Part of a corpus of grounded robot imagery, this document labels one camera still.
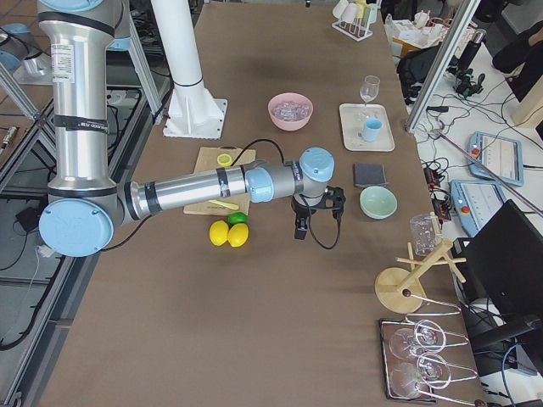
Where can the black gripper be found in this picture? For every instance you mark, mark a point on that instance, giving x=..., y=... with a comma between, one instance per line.
x=299, y=209

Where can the pink bowl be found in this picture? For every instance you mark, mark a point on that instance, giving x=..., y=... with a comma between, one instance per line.
x=289, y=96

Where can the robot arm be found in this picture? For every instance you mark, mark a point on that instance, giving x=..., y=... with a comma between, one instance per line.
x=85, y=205

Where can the clear ice cubes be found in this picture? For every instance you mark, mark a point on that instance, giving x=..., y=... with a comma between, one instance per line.
x=291, y=111

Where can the blue cup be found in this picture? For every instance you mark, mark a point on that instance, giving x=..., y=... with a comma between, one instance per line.
x=371, y=129

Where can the white cup rack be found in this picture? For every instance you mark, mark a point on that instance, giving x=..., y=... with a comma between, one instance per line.
x=366, y=16

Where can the pink cup in rack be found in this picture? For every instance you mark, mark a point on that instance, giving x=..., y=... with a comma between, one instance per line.
x=348, y=13

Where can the green lime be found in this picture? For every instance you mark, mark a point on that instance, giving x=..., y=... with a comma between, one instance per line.
x=237, y=218

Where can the dark grey cloth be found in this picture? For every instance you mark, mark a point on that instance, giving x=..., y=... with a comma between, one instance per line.
x=367, y=175

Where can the green bowl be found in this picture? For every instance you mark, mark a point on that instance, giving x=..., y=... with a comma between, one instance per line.
x=378, y=202

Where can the yellow lemon half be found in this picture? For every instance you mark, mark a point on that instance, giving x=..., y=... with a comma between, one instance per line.
x=224, y=160

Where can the beige tray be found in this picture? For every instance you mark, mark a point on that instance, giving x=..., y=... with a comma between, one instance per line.
x=352, y=126

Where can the wooden cutting board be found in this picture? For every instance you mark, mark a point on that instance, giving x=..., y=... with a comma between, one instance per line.
x=205, y=162

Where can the wooden glass stand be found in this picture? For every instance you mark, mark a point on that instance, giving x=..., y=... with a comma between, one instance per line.
x=400, y=290

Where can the glass beaker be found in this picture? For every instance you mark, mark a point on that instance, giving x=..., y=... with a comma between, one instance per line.
x=423, y=233

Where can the wine glass on tray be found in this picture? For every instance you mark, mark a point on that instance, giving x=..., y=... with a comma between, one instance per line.
x=368, y=92

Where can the white pillar with base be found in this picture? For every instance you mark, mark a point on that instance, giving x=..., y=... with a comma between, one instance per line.
x=193, y=110

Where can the hanging wine glass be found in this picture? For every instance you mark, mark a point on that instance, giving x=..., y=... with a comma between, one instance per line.
x=414, y=339
x=426, y=376

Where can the blue teach pendant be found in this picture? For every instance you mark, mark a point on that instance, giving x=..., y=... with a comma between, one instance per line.
x=475, y=203
x=501, y=155

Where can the black glass tray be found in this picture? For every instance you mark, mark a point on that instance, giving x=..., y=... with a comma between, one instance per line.
x=386, y=329

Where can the black monitor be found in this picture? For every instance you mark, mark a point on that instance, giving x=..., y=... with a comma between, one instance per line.
x=504, y=264

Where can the aluminium frame post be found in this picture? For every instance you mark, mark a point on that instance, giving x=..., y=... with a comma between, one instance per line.
x=462, y=18

